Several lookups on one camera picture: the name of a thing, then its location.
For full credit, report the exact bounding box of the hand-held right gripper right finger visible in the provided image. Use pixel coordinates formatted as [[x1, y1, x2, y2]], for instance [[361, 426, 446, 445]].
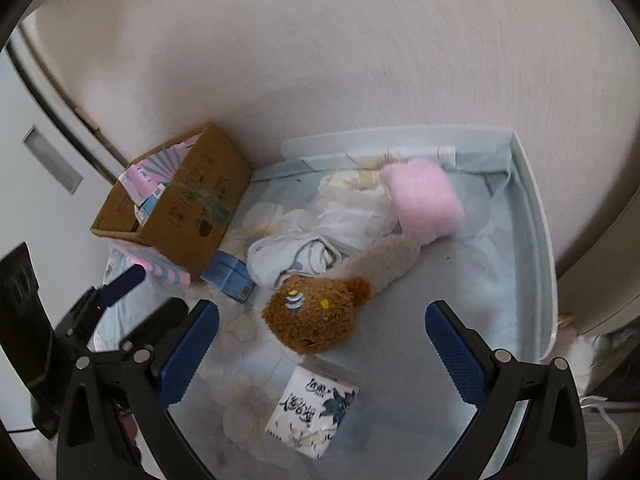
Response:
[[424, 300, 588, 480]]

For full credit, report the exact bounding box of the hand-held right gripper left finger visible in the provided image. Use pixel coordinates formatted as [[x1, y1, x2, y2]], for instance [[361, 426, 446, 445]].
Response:
[[56, 299, 221, 480]]

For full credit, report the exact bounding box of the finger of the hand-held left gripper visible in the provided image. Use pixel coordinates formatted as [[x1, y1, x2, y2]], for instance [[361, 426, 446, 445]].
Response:
[[117, 297, 190, 356], [52, 264, 147, 356]]

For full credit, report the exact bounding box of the blue small box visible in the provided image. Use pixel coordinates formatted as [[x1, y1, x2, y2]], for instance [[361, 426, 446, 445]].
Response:
[[200, 250, 257, 305]]

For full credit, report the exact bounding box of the cardboard box with pink lining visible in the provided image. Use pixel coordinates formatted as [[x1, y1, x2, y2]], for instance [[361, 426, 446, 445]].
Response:
[[90, 121, 253, 288]]

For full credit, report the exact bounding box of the brown plush toy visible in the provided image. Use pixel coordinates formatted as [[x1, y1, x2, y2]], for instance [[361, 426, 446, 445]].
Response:
[[262, 234, 426, 357]]

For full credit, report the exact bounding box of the white sock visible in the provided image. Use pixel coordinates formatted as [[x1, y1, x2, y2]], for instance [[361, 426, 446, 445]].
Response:
[[246, 232, 346, 288]]

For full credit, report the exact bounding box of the pink fluffy scrunchie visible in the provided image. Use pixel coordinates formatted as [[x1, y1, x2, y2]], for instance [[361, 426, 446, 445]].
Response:
[[380, 156, 466, 238]]

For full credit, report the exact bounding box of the clear bag with white cloth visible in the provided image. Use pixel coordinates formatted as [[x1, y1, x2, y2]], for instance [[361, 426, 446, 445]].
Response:
[[307, 170, 401, 256]]

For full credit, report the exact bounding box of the floral blue-grey cloth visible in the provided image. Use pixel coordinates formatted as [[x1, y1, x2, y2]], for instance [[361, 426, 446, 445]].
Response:
[[95, 127, 558, 480]]

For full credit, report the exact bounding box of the light blue small carton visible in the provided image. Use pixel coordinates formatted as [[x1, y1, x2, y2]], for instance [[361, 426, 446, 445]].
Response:
[[134, 182, 168, 226]]

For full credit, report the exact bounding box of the white furry thing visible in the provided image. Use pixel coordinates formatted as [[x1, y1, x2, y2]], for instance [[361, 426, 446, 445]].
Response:
[[555, 332, 608, 401]]

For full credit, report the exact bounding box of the white wardrobe door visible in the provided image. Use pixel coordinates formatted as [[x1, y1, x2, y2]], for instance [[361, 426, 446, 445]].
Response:
[[0, 25, 131, 271]]

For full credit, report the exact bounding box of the white cable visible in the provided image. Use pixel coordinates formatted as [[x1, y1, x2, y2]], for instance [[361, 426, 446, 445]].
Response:
[[580, 395, 626, 461]]

